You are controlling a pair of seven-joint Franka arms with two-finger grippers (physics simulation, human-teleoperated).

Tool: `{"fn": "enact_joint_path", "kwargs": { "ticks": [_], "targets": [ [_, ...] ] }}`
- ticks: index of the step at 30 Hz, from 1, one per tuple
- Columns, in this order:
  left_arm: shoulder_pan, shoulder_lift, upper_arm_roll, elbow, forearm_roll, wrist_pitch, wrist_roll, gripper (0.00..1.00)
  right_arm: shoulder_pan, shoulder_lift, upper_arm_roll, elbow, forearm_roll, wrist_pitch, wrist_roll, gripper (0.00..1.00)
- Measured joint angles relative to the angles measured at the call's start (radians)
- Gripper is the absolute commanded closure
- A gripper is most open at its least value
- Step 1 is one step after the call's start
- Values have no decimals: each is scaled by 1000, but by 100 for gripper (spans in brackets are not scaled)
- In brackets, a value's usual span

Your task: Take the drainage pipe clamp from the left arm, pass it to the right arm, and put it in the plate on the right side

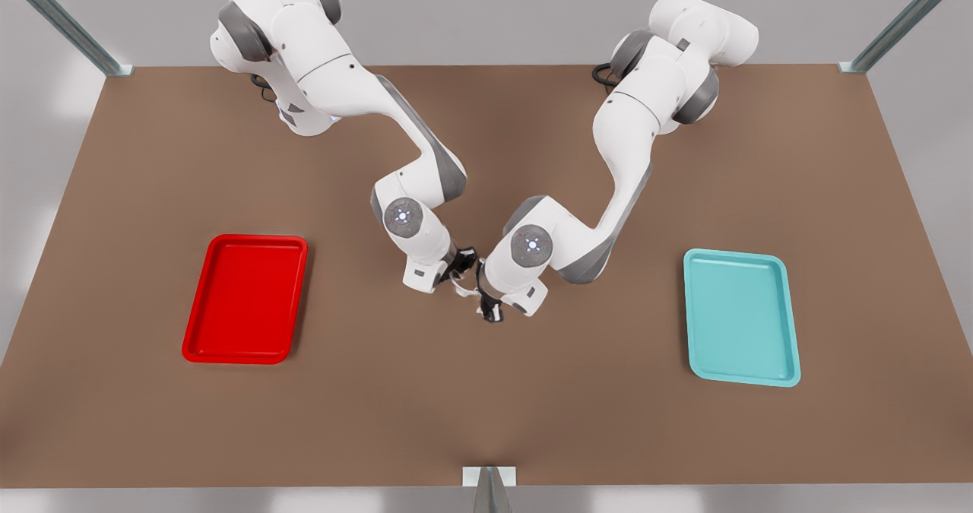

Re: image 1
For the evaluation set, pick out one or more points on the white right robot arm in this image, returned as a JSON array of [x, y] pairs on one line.
[[342, 87]]

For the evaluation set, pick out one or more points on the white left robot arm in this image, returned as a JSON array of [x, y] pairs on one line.
[[638, 118]]

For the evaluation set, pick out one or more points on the red rectangular tray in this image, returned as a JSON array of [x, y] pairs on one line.
[[245, 299]]

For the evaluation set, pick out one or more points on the teal rectangular tray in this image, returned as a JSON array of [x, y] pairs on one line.
[[741, 317]]

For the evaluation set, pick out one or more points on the silver frame post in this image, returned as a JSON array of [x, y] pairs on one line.
[[904, 19], [64, 19], [490, 489]]

